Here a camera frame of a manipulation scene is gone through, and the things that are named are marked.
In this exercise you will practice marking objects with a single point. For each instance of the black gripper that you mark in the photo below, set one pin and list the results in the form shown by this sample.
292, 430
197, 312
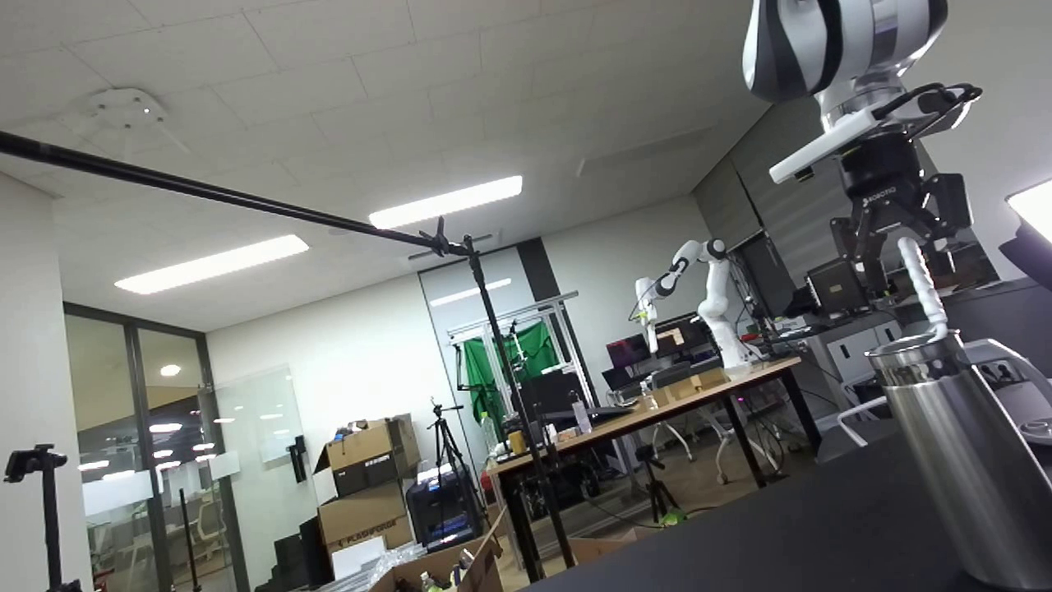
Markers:
883, 168

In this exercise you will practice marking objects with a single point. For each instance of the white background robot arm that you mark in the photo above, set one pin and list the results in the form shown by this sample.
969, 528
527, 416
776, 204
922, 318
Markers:
716, 306

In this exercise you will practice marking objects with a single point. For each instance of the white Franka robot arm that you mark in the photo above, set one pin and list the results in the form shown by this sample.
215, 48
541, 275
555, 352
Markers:
844, 38

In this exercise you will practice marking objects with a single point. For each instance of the grey window blinds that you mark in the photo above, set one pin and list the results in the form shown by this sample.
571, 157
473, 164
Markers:
768, 210

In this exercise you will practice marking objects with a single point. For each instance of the stainless steel flask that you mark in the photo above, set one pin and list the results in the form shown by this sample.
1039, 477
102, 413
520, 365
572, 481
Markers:
970, 461

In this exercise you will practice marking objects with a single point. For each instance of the dark computer monitor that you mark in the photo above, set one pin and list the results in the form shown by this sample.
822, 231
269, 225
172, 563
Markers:
630, 352

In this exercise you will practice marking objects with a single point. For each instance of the wooden table black legs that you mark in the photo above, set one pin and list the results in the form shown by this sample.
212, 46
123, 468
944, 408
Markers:
659, 413

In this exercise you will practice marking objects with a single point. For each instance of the green cloth backdrop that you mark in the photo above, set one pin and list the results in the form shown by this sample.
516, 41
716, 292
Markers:
532, 350

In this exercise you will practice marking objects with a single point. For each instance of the black vertical stand pole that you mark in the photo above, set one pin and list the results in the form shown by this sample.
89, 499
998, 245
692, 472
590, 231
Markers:
513, 405

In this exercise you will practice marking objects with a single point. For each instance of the long ceiling light panel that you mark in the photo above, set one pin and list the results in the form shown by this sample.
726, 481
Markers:
212, 264
445, 203

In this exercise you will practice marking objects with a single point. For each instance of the small black tripod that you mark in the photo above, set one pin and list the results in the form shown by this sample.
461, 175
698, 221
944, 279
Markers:
447, 461

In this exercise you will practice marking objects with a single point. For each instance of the stacked cardboard boxes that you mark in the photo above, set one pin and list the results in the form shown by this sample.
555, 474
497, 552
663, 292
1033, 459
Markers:
366, 488

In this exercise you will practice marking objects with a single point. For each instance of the black horizontal boom pole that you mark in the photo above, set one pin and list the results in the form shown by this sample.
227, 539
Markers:
217, 196

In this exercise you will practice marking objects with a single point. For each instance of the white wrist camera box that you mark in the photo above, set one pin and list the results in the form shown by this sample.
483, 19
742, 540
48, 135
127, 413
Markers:
822, 150

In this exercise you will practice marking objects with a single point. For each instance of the black camera tripod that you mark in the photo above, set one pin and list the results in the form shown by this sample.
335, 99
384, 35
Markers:
48, 504

